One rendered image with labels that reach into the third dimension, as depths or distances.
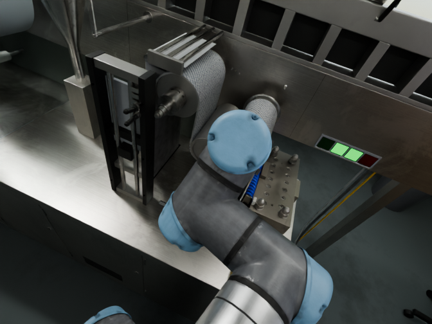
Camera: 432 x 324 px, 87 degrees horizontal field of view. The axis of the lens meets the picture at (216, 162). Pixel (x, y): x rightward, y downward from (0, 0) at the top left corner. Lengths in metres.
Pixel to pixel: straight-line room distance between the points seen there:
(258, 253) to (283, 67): 0.76
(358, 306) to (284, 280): 2.02
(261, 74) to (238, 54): 0.12
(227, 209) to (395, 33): 0.78
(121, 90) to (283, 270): 0.57
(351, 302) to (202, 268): 1.58
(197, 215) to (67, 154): 0.95
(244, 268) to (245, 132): 0.15
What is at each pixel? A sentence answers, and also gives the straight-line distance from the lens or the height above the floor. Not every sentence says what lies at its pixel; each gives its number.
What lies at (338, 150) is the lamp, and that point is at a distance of 1.08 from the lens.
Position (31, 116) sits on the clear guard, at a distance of 1.38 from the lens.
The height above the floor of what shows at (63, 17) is 1.41.
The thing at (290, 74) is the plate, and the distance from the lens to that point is 0.94.
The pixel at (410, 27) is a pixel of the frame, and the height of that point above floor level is 1.63.
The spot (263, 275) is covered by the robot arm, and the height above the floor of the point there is 1.48.
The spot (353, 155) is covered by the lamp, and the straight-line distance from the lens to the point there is 1.10.
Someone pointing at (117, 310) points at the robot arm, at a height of 1.10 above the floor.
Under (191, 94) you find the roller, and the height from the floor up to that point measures 1.36.
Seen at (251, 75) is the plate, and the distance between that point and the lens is 0.96.
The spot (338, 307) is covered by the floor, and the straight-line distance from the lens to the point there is 2.18.
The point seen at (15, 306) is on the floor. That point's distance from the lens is 1.91.
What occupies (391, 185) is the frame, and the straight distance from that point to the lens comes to 1.50.
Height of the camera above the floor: 1.71
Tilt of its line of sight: 45 degrees down
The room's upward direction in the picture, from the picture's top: 17 degrees clockwise
